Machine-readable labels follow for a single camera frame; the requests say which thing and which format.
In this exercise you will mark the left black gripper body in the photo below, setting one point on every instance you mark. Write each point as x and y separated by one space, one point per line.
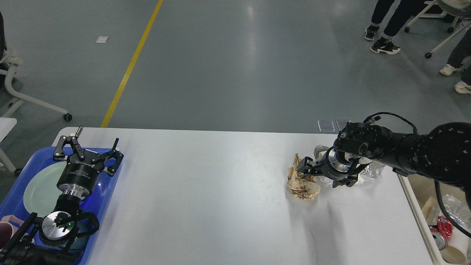
79 177

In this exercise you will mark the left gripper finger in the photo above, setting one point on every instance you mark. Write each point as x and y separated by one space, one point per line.
72 141
114 154

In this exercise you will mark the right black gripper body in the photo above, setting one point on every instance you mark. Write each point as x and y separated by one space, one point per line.
338 165

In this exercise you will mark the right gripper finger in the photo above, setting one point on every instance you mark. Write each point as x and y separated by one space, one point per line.
309 167
349 181

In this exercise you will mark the brown paper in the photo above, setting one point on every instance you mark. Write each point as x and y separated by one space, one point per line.
300 186

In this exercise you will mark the light green plate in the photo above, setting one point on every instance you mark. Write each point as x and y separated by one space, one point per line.
41 193

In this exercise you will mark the pink home mug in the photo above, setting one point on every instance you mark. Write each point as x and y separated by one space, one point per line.
8 226

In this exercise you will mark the large brown paper bag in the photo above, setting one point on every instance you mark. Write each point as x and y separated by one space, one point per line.
431 211

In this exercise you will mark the red snack wrapper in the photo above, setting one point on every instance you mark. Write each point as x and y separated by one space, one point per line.
441 232

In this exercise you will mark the aluminium foil sheet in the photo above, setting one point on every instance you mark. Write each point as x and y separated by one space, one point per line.
457 210

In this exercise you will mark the white paper cup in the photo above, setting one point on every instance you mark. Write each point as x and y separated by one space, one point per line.
358 162
456 251

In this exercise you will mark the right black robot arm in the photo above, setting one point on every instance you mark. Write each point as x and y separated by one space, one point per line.
443 155

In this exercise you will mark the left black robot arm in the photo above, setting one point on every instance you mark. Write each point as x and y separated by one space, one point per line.
53 212

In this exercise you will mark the lying white paper cup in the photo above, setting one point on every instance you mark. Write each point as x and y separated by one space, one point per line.
358 162

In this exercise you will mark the small crumpled foil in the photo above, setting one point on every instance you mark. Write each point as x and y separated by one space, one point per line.
369 173

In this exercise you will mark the blue plastic tray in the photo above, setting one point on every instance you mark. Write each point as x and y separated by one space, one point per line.
97 203

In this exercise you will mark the dark teal home mug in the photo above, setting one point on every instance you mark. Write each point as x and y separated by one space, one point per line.
84 225

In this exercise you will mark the white side table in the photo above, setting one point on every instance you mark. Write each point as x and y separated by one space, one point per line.
6 126

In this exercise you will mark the beige plastic bin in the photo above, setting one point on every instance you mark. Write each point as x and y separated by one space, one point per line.
418 189

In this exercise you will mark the person in grey trousers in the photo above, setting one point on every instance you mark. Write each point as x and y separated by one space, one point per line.
456 61

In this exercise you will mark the person in dark trousers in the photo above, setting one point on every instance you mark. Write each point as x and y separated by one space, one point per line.
405 10

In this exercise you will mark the white chair base right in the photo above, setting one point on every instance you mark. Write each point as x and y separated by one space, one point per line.
454 19

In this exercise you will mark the white chair frame left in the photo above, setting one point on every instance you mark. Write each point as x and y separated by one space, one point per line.
11 59

